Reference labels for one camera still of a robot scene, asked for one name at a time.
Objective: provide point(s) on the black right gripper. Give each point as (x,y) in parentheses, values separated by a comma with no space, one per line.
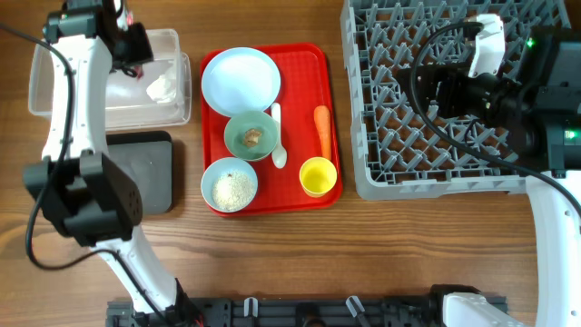
(429,89)

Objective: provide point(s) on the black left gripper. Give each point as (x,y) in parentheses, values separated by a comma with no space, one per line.
(144,53)

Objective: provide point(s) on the brown food scrap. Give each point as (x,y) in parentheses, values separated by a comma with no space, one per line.
(252,137)

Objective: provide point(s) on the light blue rice bowl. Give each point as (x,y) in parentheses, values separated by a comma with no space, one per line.
(216,169)

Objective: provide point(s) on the white rice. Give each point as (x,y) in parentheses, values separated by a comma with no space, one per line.
(232,191)

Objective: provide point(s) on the red snack wrapper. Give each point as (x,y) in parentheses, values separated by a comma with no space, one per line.
(139,71)

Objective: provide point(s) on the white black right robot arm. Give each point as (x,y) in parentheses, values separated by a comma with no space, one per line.
(540,110)

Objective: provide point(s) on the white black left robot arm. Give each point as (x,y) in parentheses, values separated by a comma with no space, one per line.
(76,186)

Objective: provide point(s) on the clear plastic waste bin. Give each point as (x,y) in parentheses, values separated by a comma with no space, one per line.
(161,97)

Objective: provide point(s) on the grey dishwasher rack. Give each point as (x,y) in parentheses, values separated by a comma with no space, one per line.
(395,156)

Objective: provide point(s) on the black waste tray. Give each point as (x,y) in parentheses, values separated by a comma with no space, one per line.
(147,157)

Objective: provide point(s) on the light blue plate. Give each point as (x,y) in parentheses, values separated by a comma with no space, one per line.
(240,80)

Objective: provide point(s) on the orange carrot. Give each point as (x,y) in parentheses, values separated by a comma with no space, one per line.
(322,123)

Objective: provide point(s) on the green bowl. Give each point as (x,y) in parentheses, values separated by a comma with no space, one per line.
(237,126)

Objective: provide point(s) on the yellow plastic cup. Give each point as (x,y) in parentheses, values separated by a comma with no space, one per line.
(318,176)

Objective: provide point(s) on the red serving tray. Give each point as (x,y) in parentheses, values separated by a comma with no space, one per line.
(305,84)

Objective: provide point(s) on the white plastic spoon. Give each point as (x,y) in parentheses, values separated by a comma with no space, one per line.
(279,154)

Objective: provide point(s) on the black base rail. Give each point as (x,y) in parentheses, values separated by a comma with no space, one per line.
(389,311)

